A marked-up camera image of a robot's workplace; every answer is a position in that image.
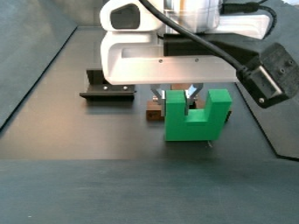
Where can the green U-shaped block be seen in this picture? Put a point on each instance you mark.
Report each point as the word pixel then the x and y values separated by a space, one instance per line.
pixel 195 124

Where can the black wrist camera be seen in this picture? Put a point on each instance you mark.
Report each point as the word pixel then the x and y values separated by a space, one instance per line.
pixel 271 77

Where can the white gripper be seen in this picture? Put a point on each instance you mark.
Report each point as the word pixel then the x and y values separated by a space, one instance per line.
pixel 136 57

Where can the black metal bracket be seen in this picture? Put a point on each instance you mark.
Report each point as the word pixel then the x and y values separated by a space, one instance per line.
pixel 103 91

